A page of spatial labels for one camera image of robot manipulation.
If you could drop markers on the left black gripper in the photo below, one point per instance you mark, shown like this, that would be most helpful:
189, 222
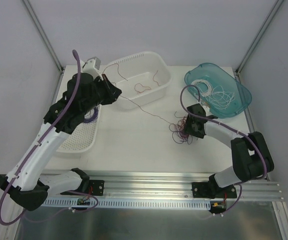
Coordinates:
109, 90

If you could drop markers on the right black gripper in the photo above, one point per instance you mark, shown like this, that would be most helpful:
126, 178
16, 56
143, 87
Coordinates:
192, 125

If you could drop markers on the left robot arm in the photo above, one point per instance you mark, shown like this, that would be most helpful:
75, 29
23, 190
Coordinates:
24, 184

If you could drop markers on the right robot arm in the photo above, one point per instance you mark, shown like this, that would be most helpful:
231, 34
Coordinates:
251, 158

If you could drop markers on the white deep plastic basket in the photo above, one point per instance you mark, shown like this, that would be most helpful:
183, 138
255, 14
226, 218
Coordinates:
143, 78

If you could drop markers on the teal transparent plastic bin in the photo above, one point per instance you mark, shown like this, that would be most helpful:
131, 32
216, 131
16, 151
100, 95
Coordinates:
220, 92

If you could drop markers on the white perforated flat basket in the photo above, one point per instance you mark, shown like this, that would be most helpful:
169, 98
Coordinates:
83, 137

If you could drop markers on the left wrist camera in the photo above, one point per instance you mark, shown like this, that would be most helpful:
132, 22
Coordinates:
92, 66

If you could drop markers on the aluminium mounting rail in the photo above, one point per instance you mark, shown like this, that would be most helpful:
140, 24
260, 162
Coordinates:
174, 186

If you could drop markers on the white slotted cable duct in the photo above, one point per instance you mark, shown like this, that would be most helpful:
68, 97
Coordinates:
160, 204

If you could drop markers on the left aluminium frame post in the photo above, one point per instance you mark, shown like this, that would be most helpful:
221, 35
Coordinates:
40, 30

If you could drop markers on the aluminium frame post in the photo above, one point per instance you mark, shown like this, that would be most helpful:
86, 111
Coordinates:
260, 34
40, 30

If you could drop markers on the right aluminium frame post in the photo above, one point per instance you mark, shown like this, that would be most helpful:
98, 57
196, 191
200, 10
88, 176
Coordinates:
260, 34

